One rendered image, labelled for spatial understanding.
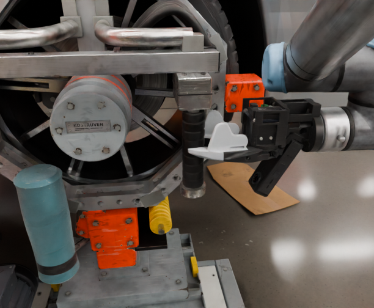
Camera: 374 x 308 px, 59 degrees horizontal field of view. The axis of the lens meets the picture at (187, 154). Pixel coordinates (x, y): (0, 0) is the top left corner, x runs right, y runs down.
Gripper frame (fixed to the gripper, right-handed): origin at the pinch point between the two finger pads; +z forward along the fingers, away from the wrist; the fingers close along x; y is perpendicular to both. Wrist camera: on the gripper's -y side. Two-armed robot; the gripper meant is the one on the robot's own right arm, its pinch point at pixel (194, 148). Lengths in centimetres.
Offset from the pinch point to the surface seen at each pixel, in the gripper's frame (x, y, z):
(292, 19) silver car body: -30.3, 17.2, -27.6
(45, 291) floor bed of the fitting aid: -45, -75, 47
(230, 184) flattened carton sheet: -118, -81, -42
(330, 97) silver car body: -30, -2, -41
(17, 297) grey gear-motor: -18, -48, 43
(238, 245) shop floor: -67, -83, -32
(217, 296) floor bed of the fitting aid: -34, -75, -15
